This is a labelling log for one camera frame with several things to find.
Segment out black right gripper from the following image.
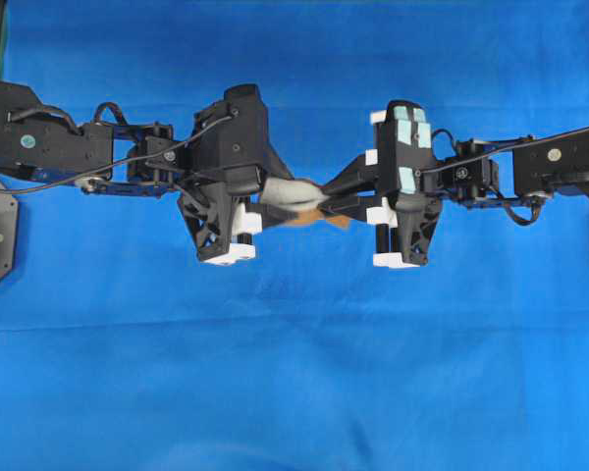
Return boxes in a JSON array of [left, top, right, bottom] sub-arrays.
[[319, 110, 442, 269]]

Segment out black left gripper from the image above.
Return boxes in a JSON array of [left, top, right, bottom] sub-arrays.
[[176, 144, 298, 266]]

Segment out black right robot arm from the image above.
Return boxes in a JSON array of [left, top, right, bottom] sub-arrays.
[[320, 102, 589, 269]]

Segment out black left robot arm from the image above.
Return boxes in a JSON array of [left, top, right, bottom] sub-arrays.
[[0, 81, 297, 265]]

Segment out blue table cloth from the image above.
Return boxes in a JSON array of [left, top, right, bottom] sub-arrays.
[[0, 1, 589, 470]]

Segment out black taped right wrist camera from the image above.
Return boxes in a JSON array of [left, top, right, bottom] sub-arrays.
[[375, 100, 436, 194]]

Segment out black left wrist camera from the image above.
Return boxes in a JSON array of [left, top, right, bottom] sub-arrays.
[[188, 83, 269, 196]]

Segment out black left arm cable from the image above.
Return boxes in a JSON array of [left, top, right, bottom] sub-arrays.
[[0, 108, 240, 195]]

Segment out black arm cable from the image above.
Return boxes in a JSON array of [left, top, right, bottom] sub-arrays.
[[411, 121, 589, 176], [0, 108, 240, 195]]

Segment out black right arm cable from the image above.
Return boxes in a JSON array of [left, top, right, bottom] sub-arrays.
[[411, 121, 589, 176]]

